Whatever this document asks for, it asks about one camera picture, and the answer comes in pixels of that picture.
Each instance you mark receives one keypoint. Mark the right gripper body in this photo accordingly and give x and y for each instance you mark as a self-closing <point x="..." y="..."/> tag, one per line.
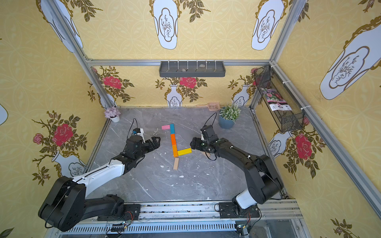
<point x="201" y="144"/>

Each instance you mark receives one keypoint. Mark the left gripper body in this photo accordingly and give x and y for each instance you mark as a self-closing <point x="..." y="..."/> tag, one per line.
<point x="149" y="144"/>

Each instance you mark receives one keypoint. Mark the yellow wooden block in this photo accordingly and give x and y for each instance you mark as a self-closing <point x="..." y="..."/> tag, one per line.
<point x="184" y="152"/>

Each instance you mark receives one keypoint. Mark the amber orange wooden block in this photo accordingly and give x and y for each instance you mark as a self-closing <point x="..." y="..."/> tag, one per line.
<point x="175" y="151"/>

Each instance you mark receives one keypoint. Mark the red orange wooden block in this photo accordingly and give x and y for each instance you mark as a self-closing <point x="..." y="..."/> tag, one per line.
<point x="173" y="139"/>

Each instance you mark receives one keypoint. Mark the natural wooden block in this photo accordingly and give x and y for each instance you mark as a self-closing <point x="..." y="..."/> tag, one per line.
<point x="176" y="163"/>

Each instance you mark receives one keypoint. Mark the teal wooden block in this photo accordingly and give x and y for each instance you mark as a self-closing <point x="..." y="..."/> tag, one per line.
<point x="172" y="128"/>

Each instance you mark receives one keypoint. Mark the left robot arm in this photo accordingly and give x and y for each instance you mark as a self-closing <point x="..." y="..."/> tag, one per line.
<point x="66" y="203"/>

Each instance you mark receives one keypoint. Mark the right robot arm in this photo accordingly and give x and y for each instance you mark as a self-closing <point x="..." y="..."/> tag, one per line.
<point x="262" y="178"/>

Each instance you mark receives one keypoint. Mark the blue flower pot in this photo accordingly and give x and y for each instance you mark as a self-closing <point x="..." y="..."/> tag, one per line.
<point x="225" y="124"/>

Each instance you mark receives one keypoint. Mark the green artificial plant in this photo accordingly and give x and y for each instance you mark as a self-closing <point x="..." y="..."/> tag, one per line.
<point x="230" y="112"/>

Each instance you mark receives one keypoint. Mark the small white pot purple flowers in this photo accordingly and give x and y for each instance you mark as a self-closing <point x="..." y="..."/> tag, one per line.
<point x="113" y="114"/>

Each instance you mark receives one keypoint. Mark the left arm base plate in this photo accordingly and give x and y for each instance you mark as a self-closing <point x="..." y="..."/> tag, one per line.
<point x="129" y="212"/>

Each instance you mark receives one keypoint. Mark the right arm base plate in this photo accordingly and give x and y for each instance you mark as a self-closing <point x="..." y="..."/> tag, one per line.
<point x="232" y="210"/>

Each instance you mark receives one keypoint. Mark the packet in wire basket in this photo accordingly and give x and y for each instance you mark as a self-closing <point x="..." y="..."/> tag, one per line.
<point x="275" y="100"/>

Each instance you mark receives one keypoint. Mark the black wire basket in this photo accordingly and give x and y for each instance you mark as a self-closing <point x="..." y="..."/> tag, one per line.
<point x="285" y="120"/>

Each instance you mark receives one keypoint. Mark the grey wall shelf tray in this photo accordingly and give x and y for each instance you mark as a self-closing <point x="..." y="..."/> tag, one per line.
<point x="192" y="68"/>

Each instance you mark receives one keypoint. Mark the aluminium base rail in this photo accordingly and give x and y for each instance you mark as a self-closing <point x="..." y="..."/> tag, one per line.
<point x="278" y="219"/>

